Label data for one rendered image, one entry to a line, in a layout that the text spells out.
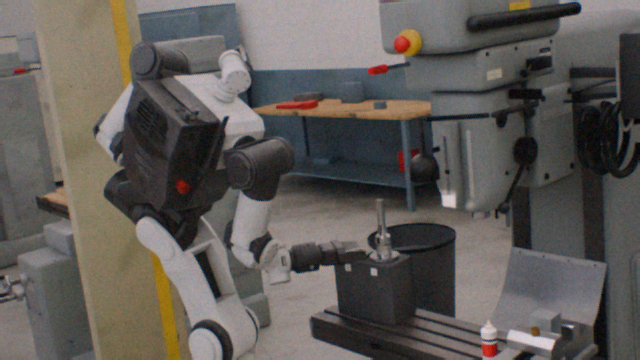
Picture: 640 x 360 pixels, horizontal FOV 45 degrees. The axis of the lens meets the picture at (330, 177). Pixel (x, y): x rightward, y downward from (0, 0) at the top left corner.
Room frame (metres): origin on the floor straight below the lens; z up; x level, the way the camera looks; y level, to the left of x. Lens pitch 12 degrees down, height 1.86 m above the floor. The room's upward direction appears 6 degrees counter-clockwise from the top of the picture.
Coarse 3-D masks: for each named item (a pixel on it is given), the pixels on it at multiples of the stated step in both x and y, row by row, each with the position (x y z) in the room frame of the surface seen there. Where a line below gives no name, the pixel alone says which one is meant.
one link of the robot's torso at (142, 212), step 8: (144, 208) 2.09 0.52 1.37; (152, 208) 2.08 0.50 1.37; (136, 216) 2.10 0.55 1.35; (144, 216) 2.08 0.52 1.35; (152, 216) 2.06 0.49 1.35; (160, 216) 2.05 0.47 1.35; (168, 216) 2.07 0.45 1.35; (136, 224) 2.11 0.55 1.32; (160, 224) 2.05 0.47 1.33; (168, 224) 2.05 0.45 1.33; (176, 224) 2.06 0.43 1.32; (168, 232) 2.04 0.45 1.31; (176, 232) 2.06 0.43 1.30
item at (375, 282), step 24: (336, 264) 2.32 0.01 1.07; (360, 264) 2.26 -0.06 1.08; (384, 264) 2.22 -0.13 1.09; (408, 264) 2.26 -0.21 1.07; (336, 288) 2.33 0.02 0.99; (360, 288) 2.26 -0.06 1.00; (384, 288) 2.20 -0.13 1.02; (408, 288) 2.25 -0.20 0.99; (360, 312) 2.27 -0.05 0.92; (384, 312) 2.21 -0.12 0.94; (408, 312) 2.24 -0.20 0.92
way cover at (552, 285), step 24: (528, 264) 2.27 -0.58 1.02; (552, 264) 2.21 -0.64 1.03; (576, 264) 2.16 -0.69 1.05; (600, 264) 2.11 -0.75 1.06; (504, 288) 2.29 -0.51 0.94; (528, 288) 2.24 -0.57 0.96; (552, 288) 2.18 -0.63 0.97; (576, 288) 2.13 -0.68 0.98; (600, 288) 2.08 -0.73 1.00; (504, 312) 2.23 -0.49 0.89; (528, 312) 2.19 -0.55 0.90; (576, 312) 2.10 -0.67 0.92
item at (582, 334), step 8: (560, 320) 1.86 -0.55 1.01; (568, 320) 1.85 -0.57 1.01; (568, 328) 1.82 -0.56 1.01; (576, 328) 1.83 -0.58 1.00; (584, 328) 1.89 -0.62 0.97; (592, 328) 1.90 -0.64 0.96; (568, 336) 1.82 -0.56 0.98; (576, 336) 1.83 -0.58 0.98; (584, 336) 1.86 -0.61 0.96; (592, 336) 1.90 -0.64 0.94; (568, 344) 1.80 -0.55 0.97; (576, 344) 1.83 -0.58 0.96; (584, 344) 1.86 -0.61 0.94; (592, 344) 1.89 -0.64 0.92; (504, 352) 1.80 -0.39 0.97; (512, 352) 1.79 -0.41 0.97; (520, 352) 1.79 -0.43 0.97; (560, 352) 1.77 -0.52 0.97; (568, 352) 1.80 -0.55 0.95; (576, 352) 1.83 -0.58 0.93; (584, 352) 1.85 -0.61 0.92; (592, 352) 1.86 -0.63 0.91
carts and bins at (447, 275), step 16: (416, 224) 4.18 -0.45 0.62; (432, 224) 4.14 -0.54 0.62; (368, 240) 4.01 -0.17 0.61; (400, 240) 4.17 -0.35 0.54; (416, 240) 4.17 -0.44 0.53; (432, 240) 4.13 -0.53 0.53; (448, 240) 4.03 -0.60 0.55; (416, 256) 3.73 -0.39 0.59; (432, 256) 3.74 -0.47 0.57; (448, 256) 3.80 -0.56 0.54; (416, 272) 3.73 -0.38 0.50; (432, 272) 3.74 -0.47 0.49; (448, 272) 3.80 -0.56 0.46; (416, 288) 3.74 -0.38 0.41; (432, 288) 3.75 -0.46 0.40; (448, 288) 3.81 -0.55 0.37; (416, 304) 3.74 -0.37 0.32; (432, 304) 3.75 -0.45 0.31; (448, 304) 3.81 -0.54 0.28
